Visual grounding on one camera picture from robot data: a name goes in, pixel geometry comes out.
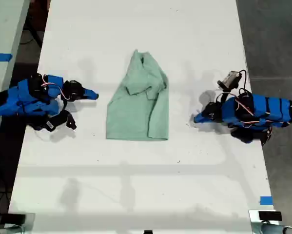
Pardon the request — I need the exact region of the pale green T-shirt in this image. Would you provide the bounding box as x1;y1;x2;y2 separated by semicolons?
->
105;49;170;141

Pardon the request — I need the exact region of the white side table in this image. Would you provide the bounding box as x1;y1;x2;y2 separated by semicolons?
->
0;0;31;156

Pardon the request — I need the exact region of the short blue tape strip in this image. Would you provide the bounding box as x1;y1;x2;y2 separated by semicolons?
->
259;195;274;206

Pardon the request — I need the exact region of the grey metal pipe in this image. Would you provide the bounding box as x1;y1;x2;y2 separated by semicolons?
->
260;222;292;234

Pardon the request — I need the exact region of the red and white servo wire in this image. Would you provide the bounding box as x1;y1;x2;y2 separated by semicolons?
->
234;97;275;128
41;75;71;101

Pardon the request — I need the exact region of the black camera stalk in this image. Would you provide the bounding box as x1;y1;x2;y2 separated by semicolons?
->
62;110;78;130
220;88;232;103

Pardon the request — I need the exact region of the silver and black camera box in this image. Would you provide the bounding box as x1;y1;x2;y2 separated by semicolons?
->
217;70;243;90

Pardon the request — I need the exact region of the black camera box white label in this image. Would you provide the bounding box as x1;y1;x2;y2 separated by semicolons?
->
41;114;69;133

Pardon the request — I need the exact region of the black camera cable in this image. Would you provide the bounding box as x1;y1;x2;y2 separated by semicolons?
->
237;69;248;95

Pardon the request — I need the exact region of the white camera cable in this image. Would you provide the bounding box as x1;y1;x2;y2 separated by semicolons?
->
33;128;54;142

